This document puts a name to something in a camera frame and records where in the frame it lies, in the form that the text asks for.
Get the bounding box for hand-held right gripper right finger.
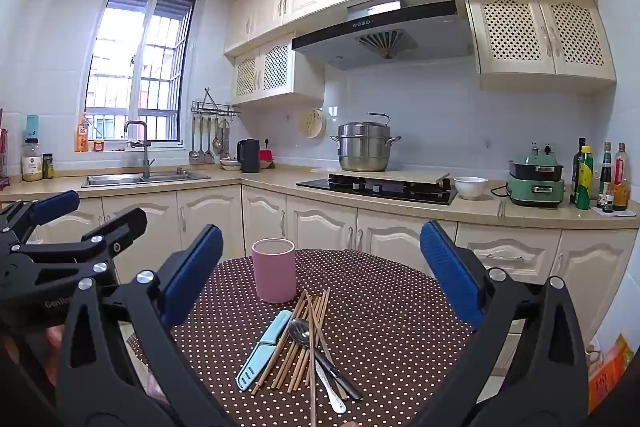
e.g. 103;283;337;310
410;221;588;427

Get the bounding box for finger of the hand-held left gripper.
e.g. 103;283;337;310
10;207;148;280
0;190;81;253

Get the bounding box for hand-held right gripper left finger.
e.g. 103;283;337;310
55;223;236;427

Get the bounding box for pink utensil holder cup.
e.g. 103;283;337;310
251;238;297;304

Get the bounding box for light blue sheathed knife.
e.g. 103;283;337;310
236;310;293;392

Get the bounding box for bunch of wooden chopsticks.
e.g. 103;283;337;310
250;288;351;427

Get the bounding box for white-lidded jar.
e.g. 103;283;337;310
22;138;43;182

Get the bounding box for stainless steel sink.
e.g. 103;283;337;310
81;169;212;188

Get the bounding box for metal sink faucet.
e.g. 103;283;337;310
124;120;156;180

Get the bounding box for white bowl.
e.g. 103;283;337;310
453;176;488;200

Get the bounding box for brown polka dot tablecloth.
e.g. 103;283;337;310
127;249;483;427

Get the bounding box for black gas stove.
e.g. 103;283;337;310
296;173;458;206

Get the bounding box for green electric cooker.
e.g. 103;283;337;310
506;153;566;208

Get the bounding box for black electric kettle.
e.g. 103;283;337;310
236;138;261;174

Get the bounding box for cream base cabinets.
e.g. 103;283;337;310
0;184;638;358

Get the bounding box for stainless steel steamer pot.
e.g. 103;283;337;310
330;112;402;172

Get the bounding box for yellow-green bottle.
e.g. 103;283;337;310
575;146;595;210

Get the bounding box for barred kitchen window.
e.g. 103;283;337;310
75;0;198;152

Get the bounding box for dark oil bottle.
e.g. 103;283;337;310
570;138;587;205

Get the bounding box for dark sauce bottle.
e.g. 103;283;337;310
598;142;613;195

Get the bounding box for orange snack bag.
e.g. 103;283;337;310
587;334;635;413

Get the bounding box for red label bottle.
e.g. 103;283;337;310
612;143;631;212

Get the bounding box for grey range hood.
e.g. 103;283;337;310
291;0;473;72

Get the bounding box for metal wall utensil rack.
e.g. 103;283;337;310
191;88;242;118

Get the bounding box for round cream wall plate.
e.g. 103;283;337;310
300;108;327;138

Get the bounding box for lattice-door wall cabinet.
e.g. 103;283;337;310
465;0;617;95
231;34;326;108

